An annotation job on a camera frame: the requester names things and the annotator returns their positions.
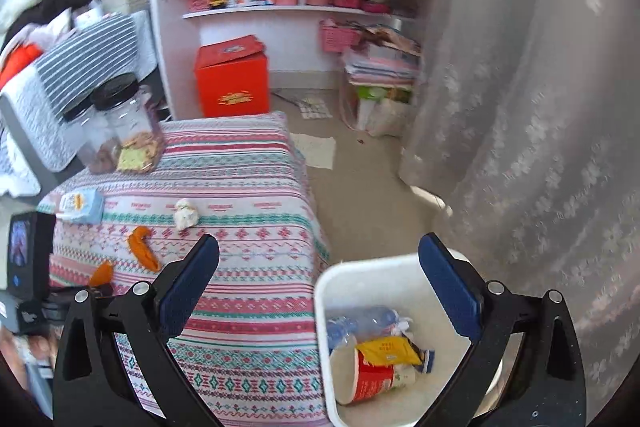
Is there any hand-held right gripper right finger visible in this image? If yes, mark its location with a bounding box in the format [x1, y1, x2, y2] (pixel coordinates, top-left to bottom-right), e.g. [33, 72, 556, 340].
[417, 233, 588, 427]

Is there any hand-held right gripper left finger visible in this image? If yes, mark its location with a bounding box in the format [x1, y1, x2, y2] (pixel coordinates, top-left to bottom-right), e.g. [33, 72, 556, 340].
[52, 233, 223, 427]

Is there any small orange peel piece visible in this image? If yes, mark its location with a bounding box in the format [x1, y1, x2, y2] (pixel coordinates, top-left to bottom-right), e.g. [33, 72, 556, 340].
[90, 261, 115, 287]

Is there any white plastic trash bin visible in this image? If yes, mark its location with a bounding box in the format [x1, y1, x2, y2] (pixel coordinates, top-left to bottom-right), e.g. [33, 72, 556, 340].
[314, 249, 506, 427]

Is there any clear plastic bottle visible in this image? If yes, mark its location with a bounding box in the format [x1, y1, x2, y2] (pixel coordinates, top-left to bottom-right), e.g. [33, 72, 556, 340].
[345, 305, 401, 343]

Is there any yellow snack packet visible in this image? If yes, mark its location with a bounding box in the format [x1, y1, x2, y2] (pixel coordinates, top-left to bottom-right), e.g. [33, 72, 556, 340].
[356, 336, 436, 374]

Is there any red instant noodle cup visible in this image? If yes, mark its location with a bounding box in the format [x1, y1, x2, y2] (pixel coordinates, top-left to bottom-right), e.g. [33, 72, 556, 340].
[330, 347, 419, 407]

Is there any blue white tissue packet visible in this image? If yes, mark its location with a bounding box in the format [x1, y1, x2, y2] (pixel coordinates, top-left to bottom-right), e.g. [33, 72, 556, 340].
[57, 189, 105, 224]

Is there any patterned striped tablecloth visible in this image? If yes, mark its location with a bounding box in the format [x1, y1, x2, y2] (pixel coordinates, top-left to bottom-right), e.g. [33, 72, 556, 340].
[37, 112, 331, 427]

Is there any grey sofa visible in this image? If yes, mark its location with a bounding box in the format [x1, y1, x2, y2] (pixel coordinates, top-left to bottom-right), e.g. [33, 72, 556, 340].
[0, 12, 162, 198]

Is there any plastic jar with dark snacks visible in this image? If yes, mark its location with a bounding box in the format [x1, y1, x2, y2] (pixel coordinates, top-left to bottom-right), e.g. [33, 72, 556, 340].
[62, 104, 122, 176]

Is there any white quilted sofa cover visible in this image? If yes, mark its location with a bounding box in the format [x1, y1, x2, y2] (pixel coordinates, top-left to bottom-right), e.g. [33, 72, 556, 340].
[0, 72, 77, 196]

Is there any plastic jar with crackers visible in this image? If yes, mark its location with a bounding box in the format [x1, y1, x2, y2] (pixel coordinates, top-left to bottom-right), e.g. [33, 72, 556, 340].
[91, 73, 166, 173]

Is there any white bag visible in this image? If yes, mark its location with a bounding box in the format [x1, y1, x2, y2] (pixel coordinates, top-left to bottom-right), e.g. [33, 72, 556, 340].
[367, 99, 409, 138]

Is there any white floor cloth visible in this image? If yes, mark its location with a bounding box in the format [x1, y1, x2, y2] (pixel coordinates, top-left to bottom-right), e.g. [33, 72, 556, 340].
[290, 133, 337, 170]

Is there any floral lace curtain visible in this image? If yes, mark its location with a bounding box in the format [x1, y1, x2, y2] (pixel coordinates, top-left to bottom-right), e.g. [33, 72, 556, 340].
[399, 0, 640, 410]

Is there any green printed cardboard box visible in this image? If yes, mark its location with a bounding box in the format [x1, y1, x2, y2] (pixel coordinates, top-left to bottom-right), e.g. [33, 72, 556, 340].
[356, 84, 414, 133]

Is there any orange cushion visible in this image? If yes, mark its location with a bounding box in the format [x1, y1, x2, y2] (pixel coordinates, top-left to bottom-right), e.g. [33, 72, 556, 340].
[0, 44, 44, 90]

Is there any red cardboard box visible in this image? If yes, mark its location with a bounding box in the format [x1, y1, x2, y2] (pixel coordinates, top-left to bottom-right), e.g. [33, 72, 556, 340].
[194, 35, 271, 119]

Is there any grey striped cloth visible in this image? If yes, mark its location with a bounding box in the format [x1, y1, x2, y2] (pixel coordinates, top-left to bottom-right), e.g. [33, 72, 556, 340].
[37, 13, 139, 118]

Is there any stack of papers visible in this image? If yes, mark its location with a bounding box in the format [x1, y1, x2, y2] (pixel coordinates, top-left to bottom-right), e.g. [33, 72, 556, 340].
[342, 24, 421, 88]

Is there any large pink basket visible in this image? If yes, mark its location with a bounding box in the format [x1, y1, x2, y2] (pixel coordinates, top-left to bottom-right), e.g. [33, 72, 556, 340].
[320, 19, 362, 53]

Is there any dark folded blanket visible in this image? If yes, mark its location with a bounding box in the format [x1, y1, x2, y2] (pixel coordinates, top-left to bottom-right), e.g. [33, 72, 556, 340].
[10, 0, 103, 35]

